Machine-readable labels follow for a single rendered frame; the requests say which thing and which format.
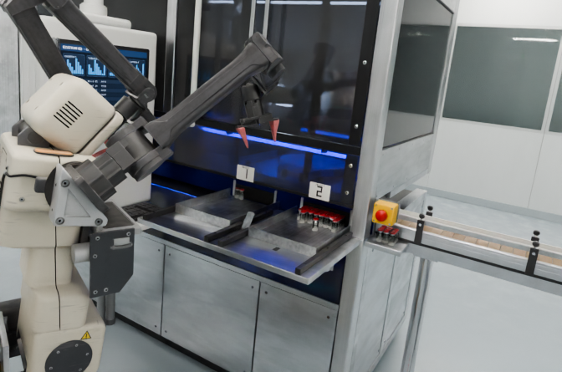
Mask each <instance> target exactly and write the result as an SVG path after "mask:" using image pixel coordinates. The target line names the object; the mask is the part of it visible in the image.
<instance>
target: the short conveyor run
mask: <svg viewBox="0 0 562 372"><path fill-rule="evenodd" d="M427 209H428V210H429V211H427V212H426V215H424V214H423V213H415V212H412V211H406V210H402V209H400V211H399V217H398V221H397V223H395V224H394V225H393V226H391V227H393V229H394V228H397V229H399V237H398V240H400V241H403V242H409V247H408V248H407V250H406V252H409V253H413V254H416V255H418V256H422V257H427V258H430V259H433V260H436V261H439V262H444V263H447V264H451V265H453V266H456V267H460V268H465V269H467V270H471V271H474V272H477V273H482V274H485V275H488V276H491V277H495V278H499V279H502V280H505V281H509V282H511V283H517V284H520V285H523V286H526V287H529V288H534V289H537V290H540V291H543V292H546V293H552V294H554V295H558V296H560V297H562V248H561V247H555V246H550V245H547V244H543V243H540V242H539V237H537V236H538V235H540V231H539V230H534V232H533V234H534V237H533V236H532V237H531V241H530V240H527V239H523V238H519V237H513V236H509V235H506V234H502V233H499V232H492V231H489V230H485V229H482V228H478V227H472V226H468V225H464V224H461V223H457V222H451V221H448V220H443V219H440V218H436V217H433V216H432V214H433V212H431V211H432V210H433V206H428V207H427Z"/></svg>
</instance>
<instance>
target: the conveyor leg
mask: <svg viewBox="0 0 562 372"><path fill-rule="evenodd" d="M413 256H416V257H419V258H420V262H419V267H418V271H417V276H416V286H415V290H414V295H413V300H412V306H411V314H410V319H409V324H408V330H407V334H406V343H405V348H404V353H403V358H402V363H401V372H414V369H415V365H416V357H417V351H418V346H419V342H420V337H421V332H422V324H423V319H424V314H425V309H426V305H427V296H428V291H429V286H430V282H431V276H432V268H433V263H434V262H438V261H436V260H433V259H430V258H427V257H422V256H418V255H416V254H413Z"/></svg>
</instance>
